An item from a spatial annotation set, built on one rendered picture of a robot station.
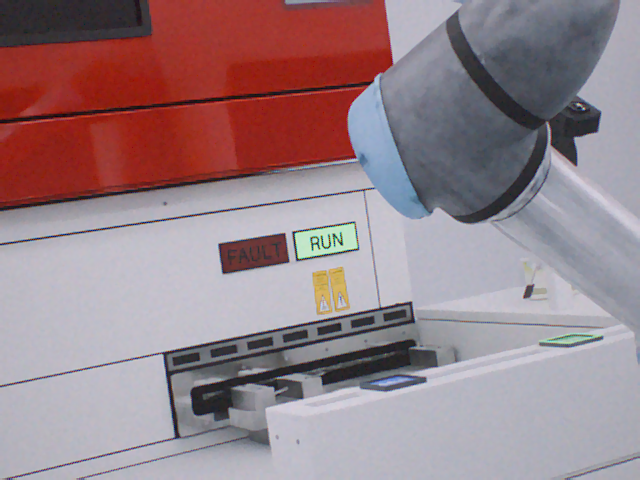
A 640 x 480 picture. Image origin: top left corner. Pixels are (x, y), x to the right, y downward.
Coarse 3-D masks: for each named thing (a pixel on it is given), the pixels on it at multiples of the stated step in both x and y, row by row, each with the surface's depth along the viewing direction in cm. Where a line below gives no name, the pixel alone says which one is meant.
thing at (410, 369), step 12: (384, 372) 207; (396, 372) 205; (408, 372) 203; (336, 384) 202; (348, 384) 200; (276, 396) 198; (288, 396) 196; (240, 408) 192; (240, 420) 191; (252, 420) 188; (264, 420) 188
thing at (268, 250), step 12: (252, 240) 201; (264, 240) 202; (276, 240) 203; (228, 252) 199; (240, 252) 200; (252, 252) 201; (264, 252) 202; (276, 252) 203; (228, 264) 199; (240, 264) 200; (252, 264) 201
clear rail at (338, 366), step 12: (348, 360) 210; (360, 360) 210; (372, 360) 211; (300, 372) 205; (312, 372) 206; (324, 372) 207; (240, 384) 200; (264, 384) 202; (204, 396) 197; (216, 396) 198
